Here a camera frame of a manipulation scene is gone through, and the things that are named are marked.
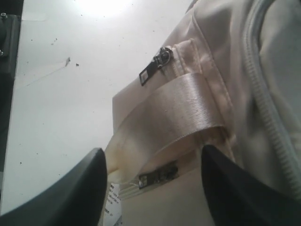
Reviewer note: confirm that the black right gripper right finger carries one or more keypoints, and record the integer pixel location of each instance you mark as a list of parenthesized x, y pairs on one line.
[(235, 198)]

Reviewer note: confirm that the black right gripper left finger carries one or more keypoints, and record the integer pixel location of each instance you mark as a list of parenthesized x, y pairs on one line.
[(76, 199)]

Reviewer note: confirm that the beige duffel bag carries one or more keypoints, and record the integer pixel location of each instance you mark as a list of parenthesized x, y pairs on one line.
[(228, 75)]

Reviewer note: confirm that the white paper hang tag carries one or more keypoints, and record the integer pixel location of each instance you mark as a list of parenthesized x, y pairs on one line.
[(112, 206)]

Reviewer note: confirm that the black metal robot stand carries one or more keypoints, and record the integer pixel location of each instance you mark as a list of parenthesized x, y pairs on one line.
[(9, 40)]

